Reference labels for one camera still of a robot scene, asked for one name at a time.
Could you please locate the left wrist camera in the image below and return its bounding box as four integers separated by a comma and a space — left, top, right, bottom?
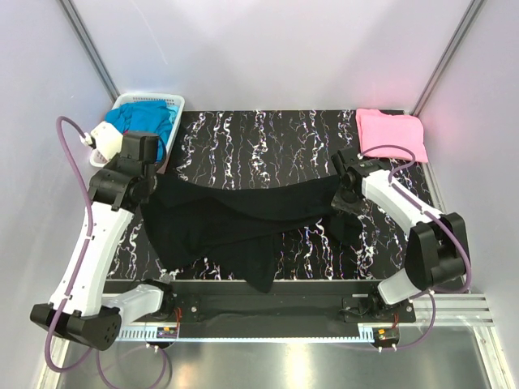
80, 123, 159, 165

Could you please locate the aluminium frame rail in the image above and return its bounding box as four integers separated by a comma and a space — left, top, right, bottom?
54, 293, 495, 344

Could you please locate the folded pink t-shirt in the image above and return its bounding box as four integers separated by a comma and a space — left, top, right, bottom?
356, 109, 428, 163

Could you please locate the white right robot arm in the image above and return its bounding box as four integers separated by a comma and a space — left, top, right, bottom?
331, 148, 472, 322

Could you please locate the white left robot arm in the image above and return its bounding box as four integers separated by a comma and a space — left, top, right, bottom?
30, 132, 175, 351

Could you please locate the black t-shirt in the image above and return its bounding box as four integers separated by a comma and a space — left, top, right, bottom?
140, 175, 362, 293

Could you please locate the white plastic basket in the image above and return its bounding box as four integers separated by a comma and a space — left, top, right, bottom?
89, 92, 185, 173

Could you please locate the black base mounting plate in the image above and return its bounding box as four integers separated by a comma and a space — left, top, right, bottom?
127, 278, 417, 340

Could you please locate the blue t-shirt in basket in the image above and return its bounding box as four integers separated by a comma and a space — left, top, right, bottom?
105, 100, 178, 162

